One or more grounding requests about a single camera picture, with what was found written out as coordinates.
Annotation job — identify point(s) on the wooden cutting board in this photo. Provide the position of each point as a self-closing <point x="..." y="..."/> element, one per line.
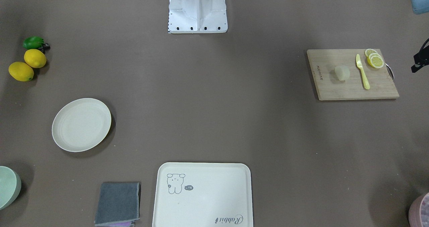
<point x="322" y="63"/>

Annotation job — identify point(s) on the grey folded cloth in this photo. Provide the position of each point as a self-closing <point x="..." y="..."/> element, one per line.
<point x="118" y="204"/>

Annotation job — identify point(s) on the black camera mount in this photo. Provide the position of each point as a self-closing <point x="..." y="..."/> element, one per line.
<point x="421" y="58"/>

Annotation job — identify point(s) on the yellow plastic knife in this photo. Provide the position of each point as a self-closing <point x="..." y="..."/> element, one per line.
<point x="359" y="65"/>

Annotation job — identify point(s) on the lemon slices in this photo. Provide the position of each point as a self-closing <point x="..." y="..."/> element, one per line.
<point x="374" y="58"/>

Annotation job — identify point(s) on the pink bowl with ice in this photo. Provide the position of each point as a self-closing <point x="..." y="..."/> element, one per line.
<point x="419" y="211"/>

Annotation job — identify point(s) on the round cream plate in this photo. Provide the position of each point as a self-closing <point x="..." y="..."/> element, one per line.
<point x="81" y="125"/>

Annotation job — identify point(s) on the cream rectangular tray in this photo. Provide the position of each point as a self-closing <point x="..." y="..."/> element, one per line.
<point x="203" y="195"/>

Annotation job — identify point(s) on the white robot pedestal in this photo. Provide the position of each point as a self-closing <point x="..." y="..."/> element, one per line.
<point x="197" y="17"/>

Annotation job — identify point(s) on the green toy pepper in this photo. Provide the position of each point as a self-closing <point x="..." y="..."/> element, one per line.
<point x="35" y="43"/>

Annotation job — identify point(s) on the yellow lemon near pepper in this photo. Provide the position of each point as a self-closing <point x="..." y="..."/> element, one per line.
<point x="35" y="58"/>

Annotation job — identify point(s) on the yellow lemon outer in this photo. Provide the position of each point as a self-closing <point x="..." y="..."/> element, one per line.
<point x="21" y="71"/>

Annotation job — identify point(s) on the mint green bowl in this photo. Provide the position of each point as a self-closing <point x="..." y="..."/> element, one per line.
<point x="10" y="186"/>

